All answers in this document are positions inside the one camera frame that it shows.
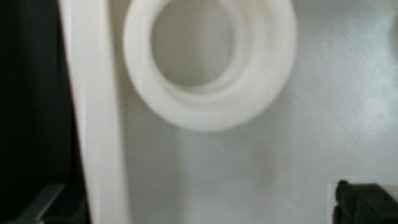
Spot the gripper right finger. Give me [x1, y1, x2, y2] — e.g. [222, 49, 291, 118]
[332, 180, 398, 224]

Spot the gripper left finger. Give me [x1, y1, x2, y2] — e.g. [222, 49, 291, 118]
[11, 184, 66, 224]

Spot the white square tabletop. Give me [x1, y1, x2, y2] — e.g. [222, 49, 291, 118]
[59, 0, 398, 224]

